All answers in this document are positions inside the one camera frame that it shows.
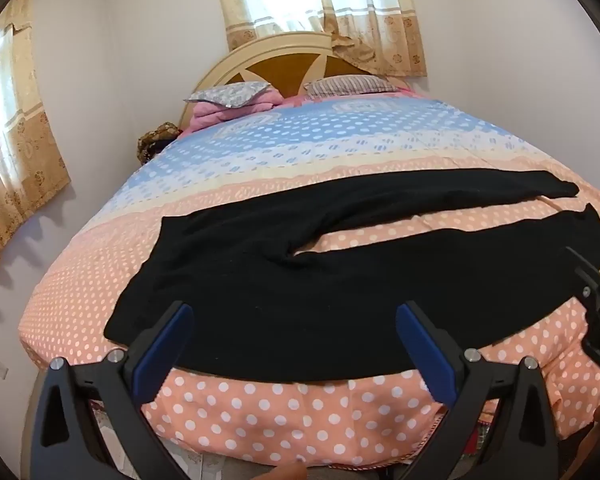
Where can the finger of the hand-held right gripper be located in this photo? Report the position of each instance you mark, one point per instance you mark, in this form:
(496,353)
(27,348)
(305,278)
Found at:
(597,287)

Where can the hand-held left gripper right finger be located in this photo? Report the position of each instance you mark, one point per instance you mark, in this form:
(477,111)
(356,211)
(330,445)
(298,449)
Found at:
(425,349)

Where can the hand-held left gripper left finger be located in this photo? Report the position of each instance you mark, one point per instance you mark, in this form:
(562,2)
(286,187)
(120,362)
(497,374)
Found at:
(166,349)

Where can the black pants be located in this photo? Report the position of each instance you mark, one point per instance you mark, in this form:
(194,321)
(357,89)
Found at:
(280,310)

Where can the brown patterned bag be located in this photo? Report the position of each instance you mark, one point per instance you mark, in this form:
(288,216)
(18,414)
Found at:
(155,140)

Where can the polka dot bedspread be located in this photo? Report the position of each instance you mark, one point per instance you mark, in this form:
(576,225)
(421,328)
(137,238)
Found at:
(280,160)

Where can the beige patterned window curtain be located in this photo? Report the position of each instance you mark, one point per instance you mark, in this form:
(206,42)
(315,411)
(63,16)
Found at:
(25,160)
(380,35)

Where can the folded pink blanket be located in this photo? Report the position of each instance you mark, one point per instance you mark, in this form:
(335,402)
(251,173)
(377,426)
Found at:
(215,115)

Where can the grey floral pillow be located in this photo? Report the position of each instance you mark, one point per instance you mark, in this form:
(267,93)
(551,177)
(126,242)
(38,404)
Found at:
(230,94)

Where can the striped pillow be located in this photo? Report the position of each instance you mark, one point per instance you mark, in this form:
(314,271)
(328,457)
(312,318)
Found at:
(350,84)

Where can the cream wooden headboard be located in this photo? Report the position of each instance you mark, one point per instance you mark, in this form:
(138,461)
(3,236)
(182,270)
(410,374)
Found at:
(280,67)

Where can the white wall socket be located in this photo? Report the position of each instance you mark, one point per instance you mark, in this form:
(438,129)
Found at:
(0,369)

